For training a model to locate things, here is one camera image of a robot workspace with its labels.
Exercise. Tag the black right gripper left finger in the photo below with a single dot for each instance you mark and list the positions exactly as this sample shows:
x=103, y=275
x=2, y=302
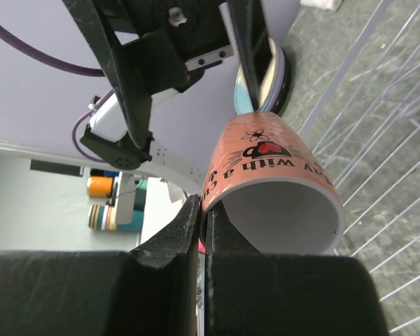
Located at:
x=150, y=290

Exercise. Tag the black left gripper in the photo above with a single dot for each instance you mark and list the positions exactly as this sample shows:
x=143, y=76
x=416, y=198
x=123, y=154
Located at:
x=147, y=47

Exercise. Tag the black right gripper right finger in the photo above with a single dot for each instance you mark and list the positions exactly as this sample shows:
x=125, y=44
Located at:
x=249, y=293

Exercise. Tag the cream and blue plate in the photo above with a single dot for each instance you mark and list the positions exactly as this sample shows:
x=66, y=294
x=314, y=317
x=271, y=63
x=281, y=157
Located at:
x=274, y=87

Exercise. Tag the pink patterned cup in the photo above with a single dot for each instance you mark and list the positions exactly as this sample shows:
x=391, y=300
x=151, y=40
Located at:
x=273, y=190

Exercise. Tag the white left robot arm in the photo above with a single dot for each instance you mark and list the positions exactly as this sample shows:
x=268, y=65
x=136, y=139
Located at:
x=140, y=147

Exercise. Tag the striped spool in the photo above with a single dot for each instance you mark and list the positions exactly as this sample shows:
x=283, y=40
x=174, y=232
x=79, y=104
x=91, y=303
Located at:
x=103, y=217

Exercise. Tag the orange spool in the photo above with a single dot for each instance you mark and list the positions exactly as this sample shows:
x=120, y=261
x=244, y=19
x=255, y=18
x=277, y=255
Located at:
x=100, y=186

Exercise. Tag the white folded cloth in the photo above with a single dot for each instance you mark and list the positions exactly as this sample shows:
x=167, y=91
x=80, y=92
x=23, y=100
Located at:
x=326, y=5

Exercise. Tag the white wire dish rack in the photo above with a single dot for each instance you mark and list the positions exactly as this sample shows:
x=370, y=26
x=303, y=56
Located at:
x=365, y=129

